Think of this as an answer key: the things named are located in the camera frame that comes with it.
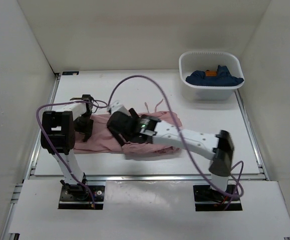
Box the pink trousers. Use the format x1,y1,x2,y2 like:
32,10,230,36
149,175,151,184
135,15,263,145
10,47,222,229
74,113,181,156

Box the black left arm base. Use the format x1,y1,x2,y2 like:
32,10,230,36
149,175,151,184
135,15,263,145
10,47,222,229
58,180,105,210

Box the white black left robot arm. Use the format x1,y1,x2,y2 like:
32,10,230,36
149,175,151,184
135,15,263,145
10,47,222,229
36,94,94,200

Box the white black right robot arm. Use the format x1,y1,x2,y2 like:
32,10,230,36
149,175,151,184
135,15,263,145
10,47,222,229
107,101,234,200

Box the dark blue folded trousers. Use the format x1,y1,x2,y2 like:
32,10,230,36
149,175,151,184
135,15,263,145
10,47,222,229
185,65,244,87

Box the dark label sticker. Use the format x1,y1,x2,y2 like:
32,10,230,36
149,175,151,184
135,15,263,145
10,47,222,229
62,71,79,76

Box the white plastic basin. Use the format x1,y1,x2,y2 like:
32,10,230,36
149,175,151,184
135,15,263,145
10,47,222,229
179,51,244,101

